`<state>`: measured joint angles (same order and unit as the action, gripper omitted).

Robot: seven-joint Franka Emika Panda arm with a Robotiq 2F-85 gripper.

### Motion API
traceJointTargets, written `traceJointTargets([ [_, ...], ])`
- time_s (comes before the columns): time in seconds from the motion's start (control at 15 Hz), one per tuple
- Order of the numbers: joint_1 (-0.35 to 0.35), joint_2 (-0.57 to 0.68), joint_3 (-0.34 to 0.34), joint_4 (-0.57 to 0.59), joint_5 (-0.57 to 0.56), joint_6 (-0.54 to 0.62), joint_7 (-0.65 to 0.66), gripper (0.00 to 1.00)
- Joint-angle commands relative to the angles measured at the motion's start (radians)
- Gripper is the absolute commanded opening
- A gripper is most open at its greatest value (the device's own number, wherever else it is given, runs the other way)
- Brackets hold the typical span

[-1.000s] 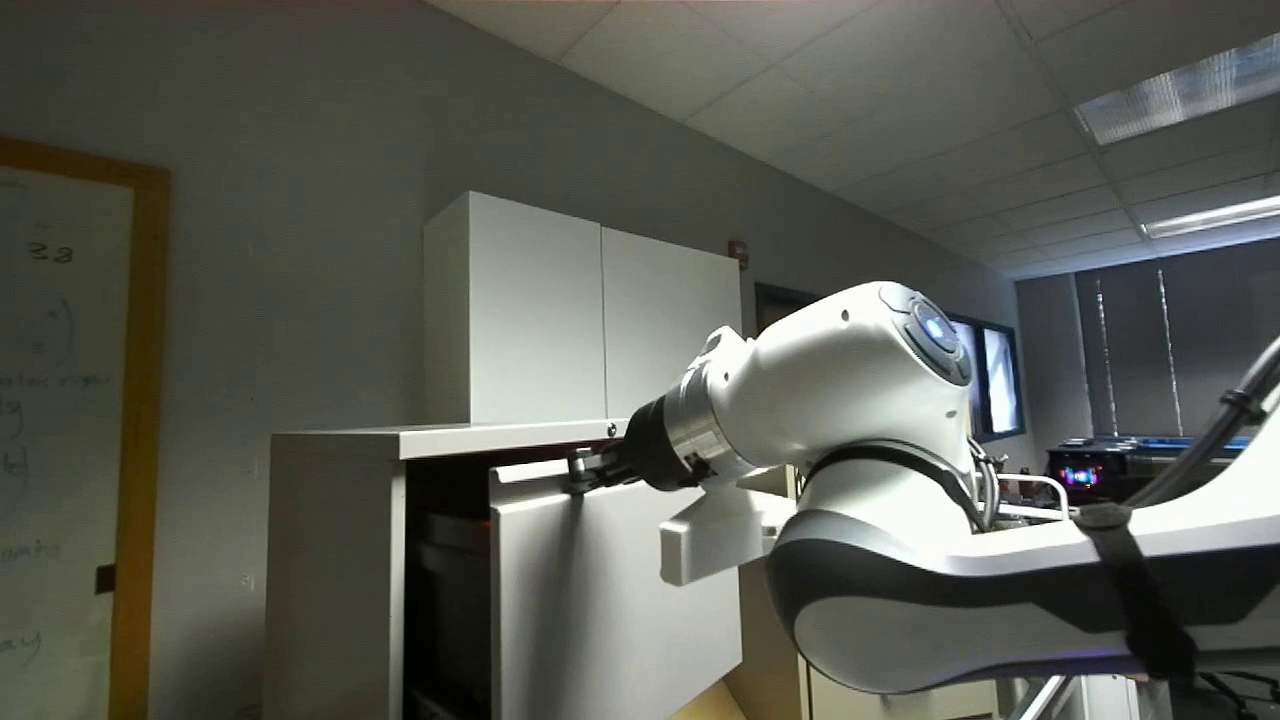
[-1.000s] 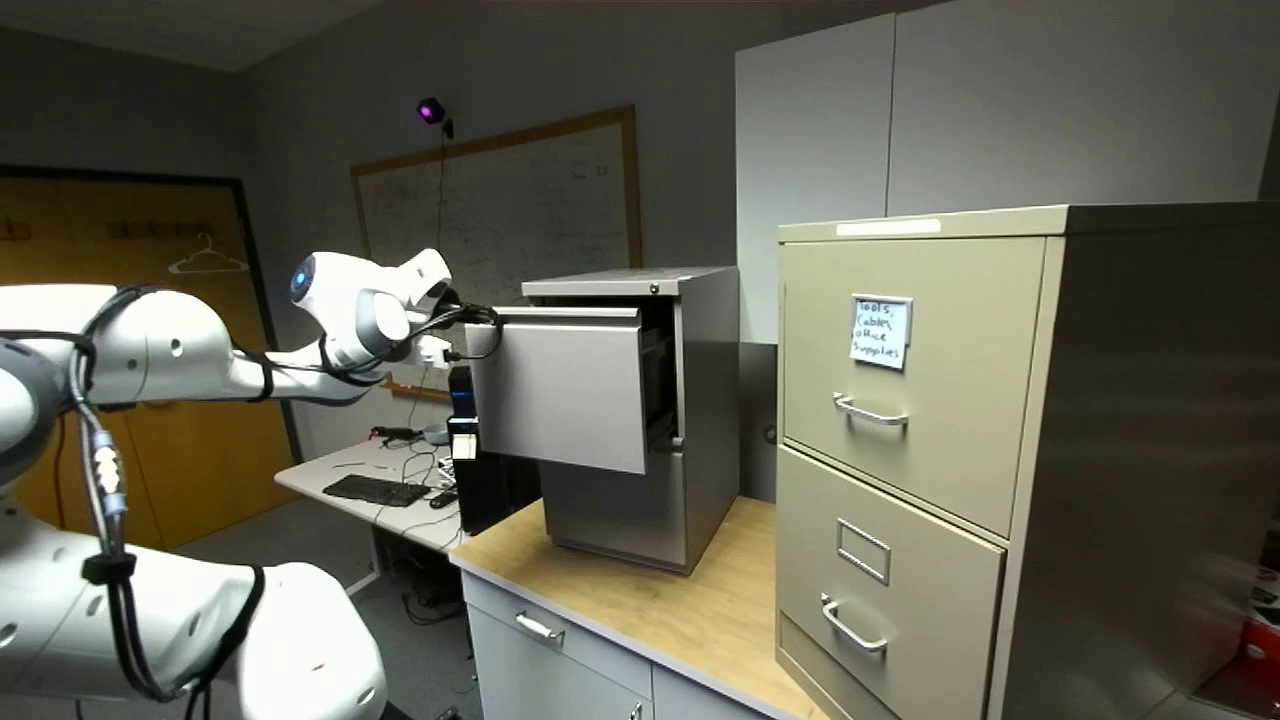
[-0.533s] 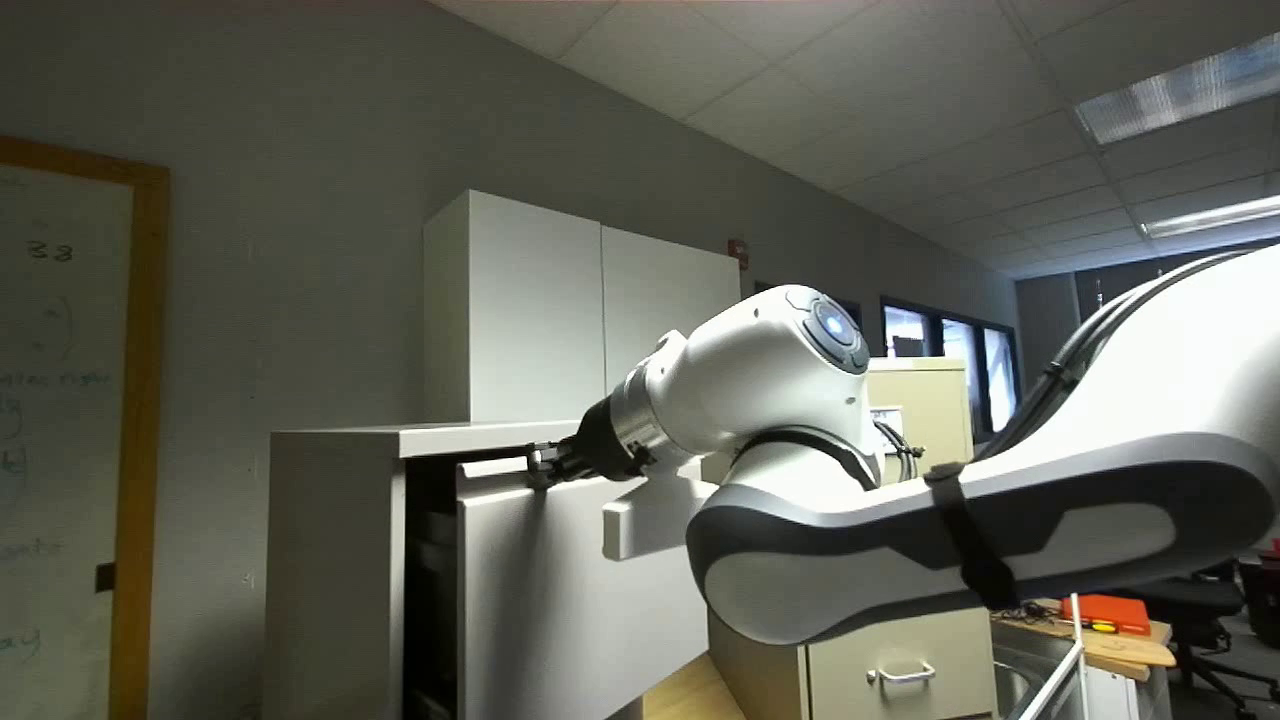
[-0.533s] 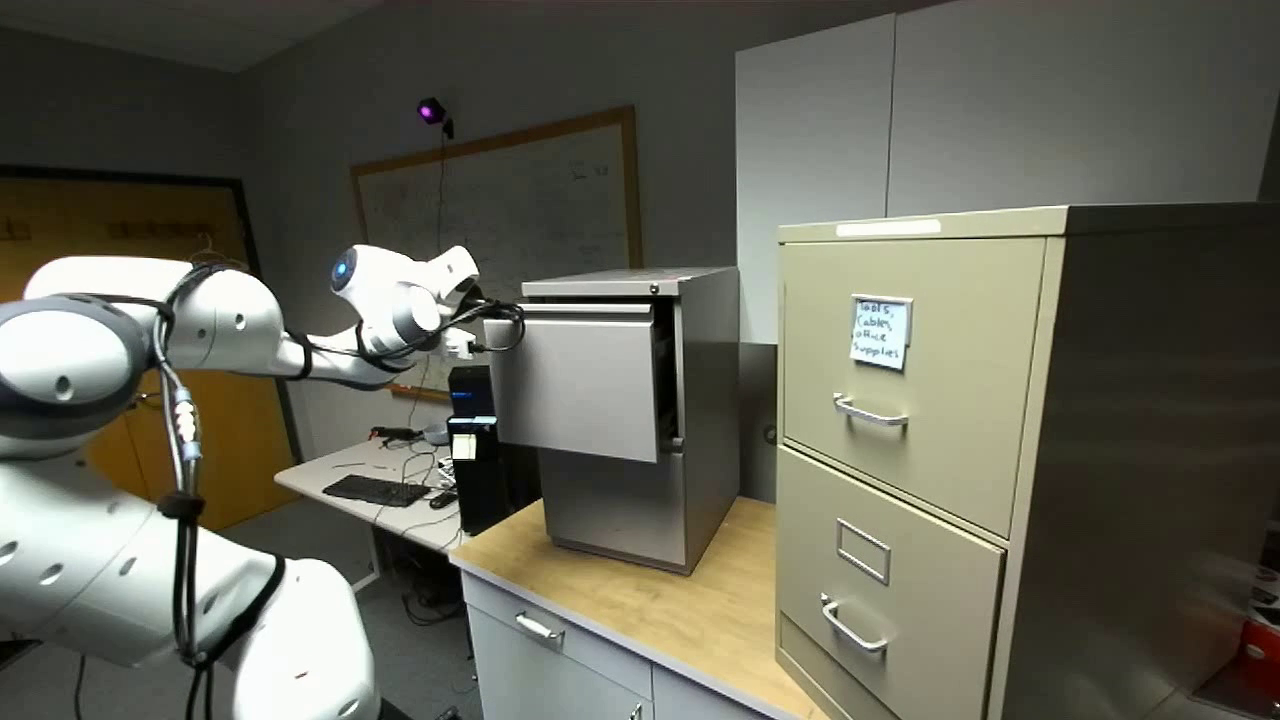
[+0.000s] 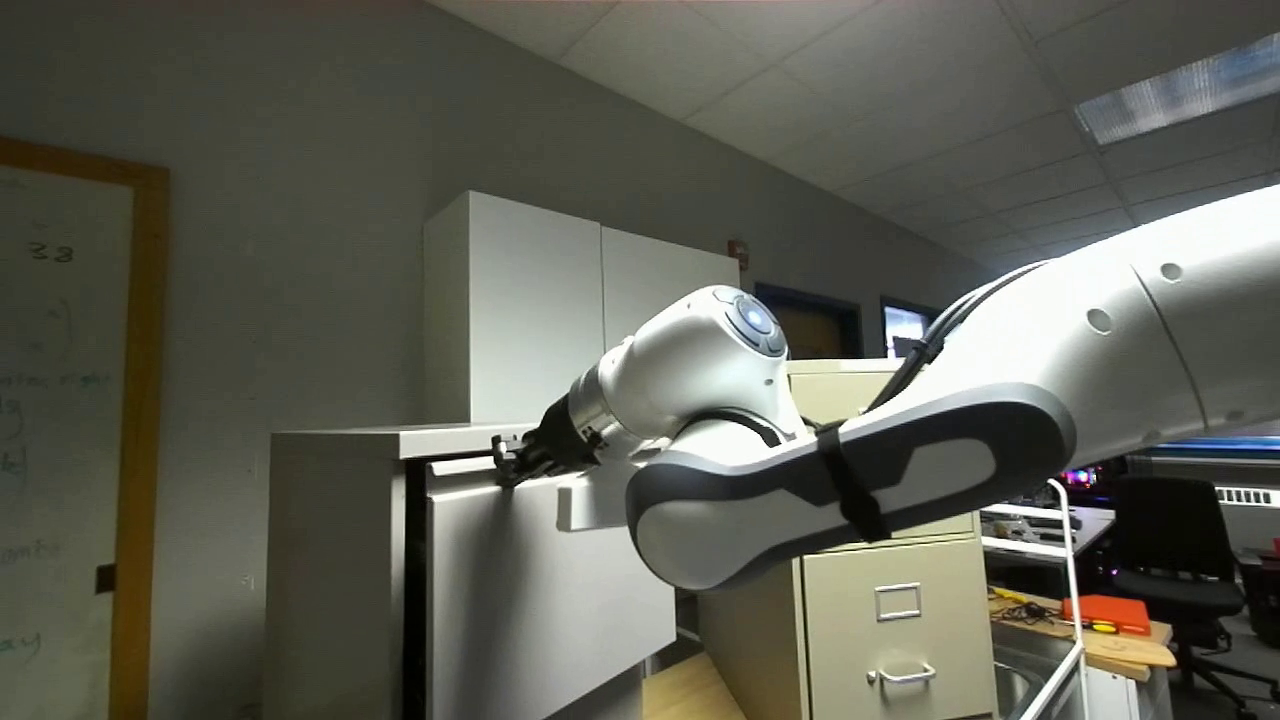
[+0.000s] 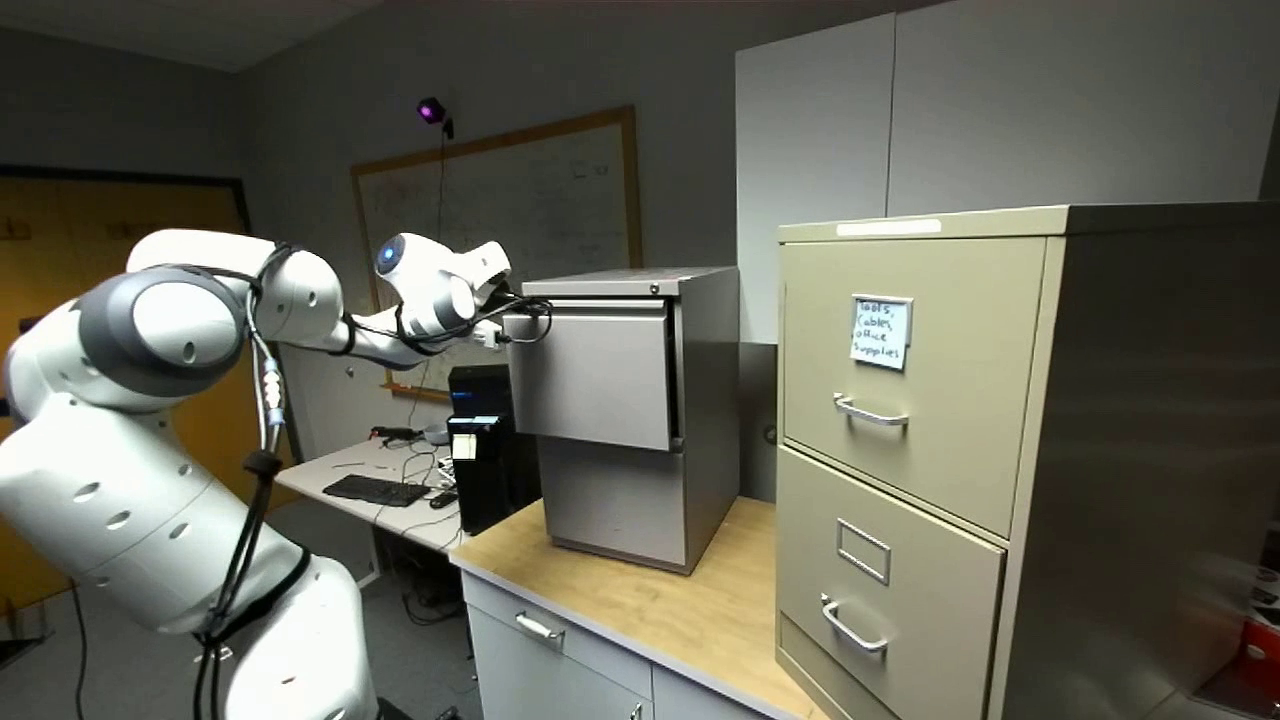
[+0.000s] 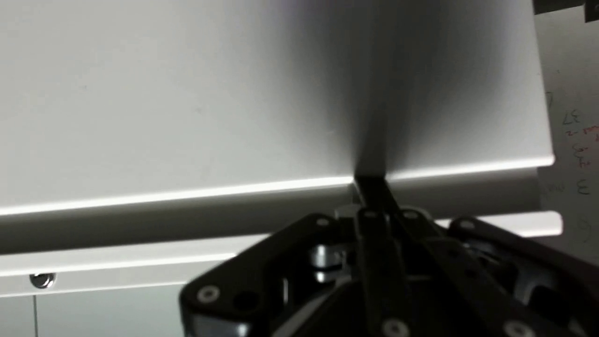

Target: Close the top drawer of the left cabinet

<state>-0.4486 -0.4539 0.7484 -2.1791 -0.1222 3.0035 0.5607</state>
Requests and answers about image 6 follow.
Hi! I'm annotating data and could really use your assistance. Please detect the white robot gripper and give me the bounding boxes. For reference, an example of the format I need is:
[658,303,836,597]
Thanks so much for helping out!
[474,283,541,356]

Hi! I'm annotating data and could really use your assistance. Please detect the grey metal cabinet drawer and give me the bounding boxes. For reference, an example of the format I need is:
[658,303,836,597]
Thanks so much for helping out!
[506,295,689,457]

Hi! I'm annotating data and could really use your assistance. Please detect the grey cabinet lower drawer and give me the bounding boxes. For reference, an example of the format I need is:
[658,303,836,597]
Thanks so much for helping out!
[538,435,697,577]

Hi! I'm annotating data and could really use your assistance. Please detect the grey metal small cabinet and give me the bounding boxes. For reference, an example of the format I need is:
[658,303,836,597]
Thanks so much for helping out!
[518,264,749,579]

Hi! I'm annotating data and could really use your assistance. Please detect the grey counter base cabinet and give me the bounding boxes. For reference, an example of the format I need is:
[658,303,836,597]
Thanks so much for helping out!
[458,570,775,720]

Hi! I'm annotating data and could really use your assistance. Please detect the beige drawer with paper label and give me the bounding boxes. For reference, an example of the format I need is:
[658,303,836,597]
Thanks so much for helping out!
[775,237,1053,540]

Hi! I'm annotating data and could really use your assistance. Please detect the beige drawer with label holder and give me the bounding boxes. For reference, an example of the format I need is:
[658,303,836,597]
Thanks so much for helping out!
[771,445,1012,720]

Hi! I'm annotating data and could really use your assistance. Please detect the beige metal filing cabinet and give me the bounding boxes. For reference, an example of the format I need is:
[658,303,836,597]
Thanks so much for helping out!
[771,199,1280,720]

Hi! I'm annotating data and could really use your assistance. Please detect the wood framed whiteboard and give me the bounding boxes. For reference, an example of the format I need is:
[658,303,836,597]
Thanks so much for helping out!
[348,106,650,407]

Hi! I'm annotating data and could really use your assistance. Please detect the black computer box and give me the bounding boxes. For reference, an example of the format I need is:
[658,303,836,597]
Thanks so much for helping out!
[444,364,547,540]

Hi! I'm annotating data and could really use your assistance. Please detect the black keyboard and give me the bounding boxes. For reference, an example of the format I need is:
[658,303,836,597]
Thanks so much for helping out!
[321,471,435,512]

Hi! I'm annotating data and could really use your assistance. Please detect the grey office desk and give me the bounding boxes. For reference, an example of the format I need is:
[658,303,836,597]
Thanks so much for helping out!
[272,435,474,561]

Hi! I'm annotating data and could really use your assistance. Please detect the white paper label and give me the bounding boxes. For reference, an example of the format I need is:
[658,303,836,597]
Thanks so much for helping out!
[847,292,922,375]

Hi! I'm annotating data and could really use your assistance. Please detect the orange wooden door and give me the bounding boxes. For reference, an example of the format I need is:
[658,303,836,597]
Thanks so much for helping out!
[0,163,299,620]

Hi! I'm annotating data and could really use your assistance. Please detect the red object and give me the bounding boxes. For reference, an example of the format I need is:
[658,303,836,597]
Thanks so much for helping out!
[1228,606,1280,711]

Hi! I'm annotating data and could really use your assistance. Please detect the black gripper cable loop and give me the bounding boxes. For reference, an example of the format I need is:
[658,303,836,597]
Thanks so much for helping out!
[497,295,555,354]

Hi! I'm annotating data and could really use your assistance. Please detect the camera with purple light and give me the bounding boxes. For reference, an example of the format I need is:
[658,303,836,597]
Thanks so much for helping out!
[413,93,460,145]

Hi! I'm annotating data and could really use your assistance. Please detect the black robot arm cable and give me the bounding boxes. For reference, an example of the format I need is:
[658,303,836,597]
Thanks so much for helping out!
[187,273,314,720]

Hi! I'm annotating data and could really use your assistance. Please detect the silver counter drawer handle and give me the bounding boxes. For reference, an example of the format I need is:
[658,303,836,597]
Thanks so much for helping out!
[511,610,568,647]

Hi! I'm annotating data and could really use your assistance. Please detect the white wall cabinet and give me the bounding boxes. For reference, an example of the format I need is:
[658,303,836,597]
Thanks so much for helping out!
[734,0,1280,349]

